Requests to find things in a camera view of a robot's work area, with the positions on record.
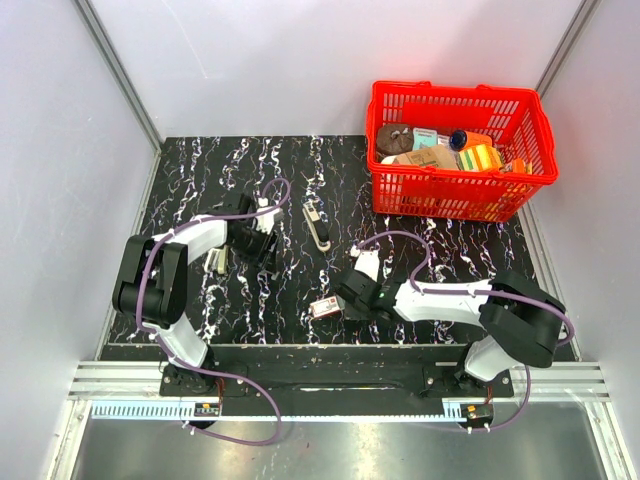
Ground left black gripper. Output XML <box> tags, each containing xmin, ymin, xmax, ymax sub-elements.
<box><xmin>228</xmin><ymin>224</ymin><xmax>281</xmax><ymax>275</ymax></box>

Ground red white staple box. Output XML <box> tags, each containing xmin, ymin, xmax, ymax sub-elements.
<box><xmin>310</xmin><ymin>295</ymin><xmax>345</xmax><ymax>319</ymax></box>

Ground cream white stapler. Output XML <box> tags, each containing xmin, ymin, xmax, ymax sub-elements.
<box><xmin>204</xmin><ymin>246</ymin><xmax>229</xmax><ymax>275</ymax></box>

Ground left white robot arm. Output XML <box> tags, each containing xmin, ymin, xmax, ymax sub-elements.
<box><xmin>112</xmin><ymin>194</ymin><xmax>283</xmax><ymax>396</ymax></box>

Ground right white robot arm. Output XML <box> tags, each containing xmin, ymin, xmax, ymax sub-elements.
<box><xmin>336</xmin><ymin>269</ymin><xmax>565</xmax><ymax>396</ymax></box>

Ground brown cardboard package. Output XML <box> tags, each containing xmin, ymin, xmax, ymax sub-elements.
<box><xmin>381</xmin><ymin>145</ymin><xmax>460</xmax><ymax>171</ymax></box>

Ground red plastic shopping basket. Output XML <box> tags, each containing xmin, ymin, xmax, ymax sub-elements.
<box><xmin>366</xmin><ymin>81</ymin><xmax>558</xmax><ymax>222</ymax></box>

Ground teal white small box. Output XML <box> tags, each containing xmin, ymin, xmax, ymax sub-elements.
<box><xmin>413</xmin><ymin>127</ymin><xmax>438</xmax><ymax>150</ymax></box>

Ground orange bottle blue cap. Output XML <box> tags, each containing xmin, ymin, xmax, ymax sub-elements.
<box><xmin>449</xmin><ymin>129</ymin><xmax>493</xmax><ymax>152</ymax></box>

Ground small orange packet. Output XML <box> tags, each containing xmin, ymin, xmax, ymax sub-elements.
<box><xmin>501</xmin><ymin>158</ymin><xmax>532</xmax><ymax>174</ymax></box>

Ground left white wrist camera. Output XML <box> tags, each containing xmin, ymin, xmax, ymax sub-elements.
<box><xmin>254</xmin><ymin>198</ymin><xmax>283</xmax><ymax>234</ymax></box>

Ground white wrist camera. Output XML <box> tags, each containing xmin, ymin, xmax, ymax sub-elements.
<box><xmin>350</xmin><ymin>246</ymin><xmax>380</xmax><ymax>282</ymax></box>
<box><xmin>254</xmin><ymin>198</ymin><xmax>283</xmax><ymax>234</ymax></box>

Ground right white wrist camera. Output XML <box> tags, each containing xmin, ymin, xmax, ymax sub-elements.
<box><xmin>350</xmin><ymin>246</ymin><xmax>380</xmax><ymax>282</ymax></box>

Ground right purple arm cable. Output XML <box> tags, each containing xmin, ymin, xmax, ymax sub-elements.
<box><xmin>351</xmin><ymin>229</ymin><xmax>576</xmax><ymax>434</ymax></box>

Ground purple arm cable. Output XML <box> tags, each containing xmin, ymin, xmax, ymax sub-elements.
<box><xmin>351</xmin><ymin>229</ymin><xmax>576</xmax><ymax>434</ymax></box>
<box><xmin>134</xmin><ymin>177</ymin><xmax>284</xmax><ymax>445</ymax></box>

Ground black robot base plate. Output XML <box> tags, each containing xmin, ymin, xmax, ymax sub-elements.
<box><xmin>160</xmin><ymin>345</ymin><xmax>514</xmax><ymax>419</ymax></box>

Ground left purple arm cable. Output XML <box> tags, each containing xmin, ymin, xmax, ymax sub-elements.
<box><xmin>134</xmin><ymin>177</ymin><xmax>284</xmax><ymax>445</ymax></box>

